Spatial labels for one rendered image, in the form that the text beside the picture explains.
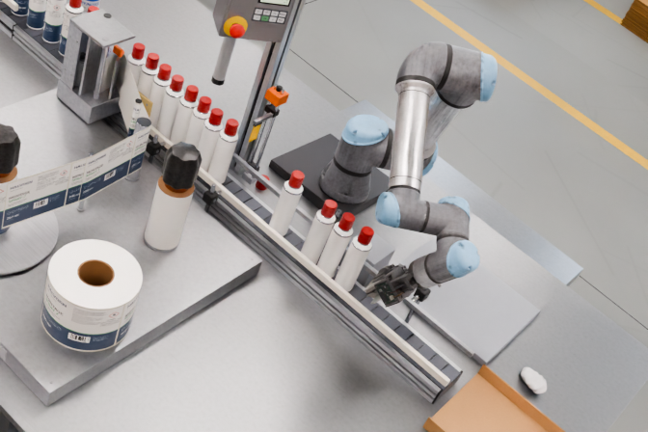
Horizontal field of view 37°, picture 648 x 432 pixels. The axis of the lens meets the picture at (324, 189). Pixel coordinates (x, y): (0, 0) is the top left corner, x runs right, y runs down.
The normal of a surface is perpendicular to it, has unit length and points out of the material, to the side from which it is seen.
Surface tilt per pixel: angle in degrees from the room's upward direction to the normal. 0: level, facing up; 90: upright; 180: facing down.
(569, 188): 0
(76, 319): 90
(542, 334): 0
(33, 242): 0
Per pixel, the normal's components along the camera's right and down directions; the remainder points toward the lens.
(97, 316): 0.27, 0.69
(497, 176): 0.29, -0.72
